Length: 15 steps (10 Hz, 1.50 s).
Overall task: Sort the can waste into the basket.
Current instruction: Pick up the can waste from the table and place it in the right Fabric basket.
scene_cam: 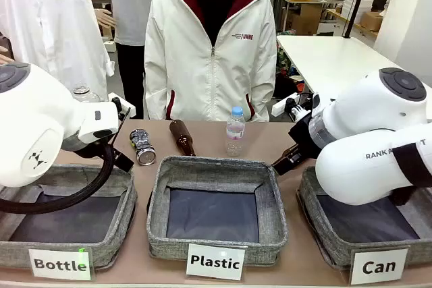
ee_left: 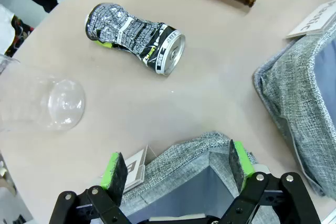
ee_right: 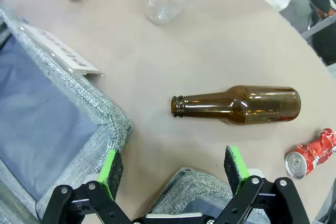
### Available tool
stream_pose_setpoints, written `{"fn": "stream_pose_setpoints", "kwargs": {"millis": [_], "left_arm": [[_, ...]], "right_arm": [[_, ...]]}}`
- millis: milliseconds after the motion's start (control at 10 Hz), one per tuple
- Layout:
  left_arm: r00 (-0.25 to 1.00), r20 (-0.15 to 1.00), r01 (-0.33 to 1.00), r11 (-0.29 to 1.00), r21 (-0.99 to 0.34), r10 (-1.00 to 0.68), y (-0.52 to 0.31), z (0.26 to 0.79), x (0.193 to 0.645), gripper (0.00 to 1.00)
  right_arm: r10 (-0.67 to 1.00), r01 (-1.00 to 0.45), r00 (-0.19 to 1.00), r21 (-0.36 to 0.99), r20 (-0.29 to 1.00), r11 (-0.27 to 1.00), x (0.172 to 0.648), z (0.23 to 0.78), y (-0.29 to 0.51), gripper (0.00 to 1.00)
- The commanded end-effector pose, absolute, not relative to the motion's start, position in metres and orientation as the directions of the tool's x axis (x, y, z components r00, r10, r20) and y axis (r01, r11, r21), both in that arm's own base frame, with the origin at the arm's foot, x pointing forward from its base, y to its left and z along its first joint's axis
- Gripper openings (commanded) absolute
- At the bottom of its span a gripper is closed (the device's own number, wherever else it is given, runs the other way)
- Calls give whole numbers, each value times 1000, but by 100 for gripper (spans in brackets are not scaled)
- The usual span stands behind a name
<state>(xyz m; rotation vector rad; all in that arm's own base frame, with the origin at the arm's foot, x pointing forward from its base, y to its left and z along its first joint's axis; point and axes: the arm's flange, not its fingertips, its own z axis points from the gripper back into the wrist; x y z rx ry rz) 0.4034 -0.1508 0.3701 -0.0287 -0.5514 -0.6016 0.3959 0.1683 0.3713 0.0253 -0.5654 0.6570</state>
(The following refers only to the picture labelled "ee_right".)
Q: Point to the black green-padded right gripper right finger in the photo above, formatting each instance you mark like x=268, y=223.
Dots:
x=233, y=166

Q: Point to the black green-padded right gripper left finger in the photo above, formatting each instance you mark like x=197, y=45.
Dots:
x=107, y=171

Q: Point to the brown glass bottle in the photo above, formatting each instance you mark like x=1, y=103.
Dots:
x=262, y=106

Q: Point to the crushed red soda can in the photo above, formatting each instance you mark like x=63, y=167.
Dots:
x=309, y=155

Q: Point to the grey fabric can basket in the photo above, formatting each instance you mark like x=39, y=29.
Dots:
x=189, y=184

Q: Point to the grey fabric plastic basket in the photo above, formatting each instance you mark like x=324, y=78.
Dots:
x=78, y=95

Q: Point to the white Plastic label card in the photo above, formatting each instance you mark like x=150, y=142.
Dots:
x=63, y=51

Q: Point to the black chair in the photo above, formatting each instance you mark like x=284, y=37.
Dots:
x=324, y=43

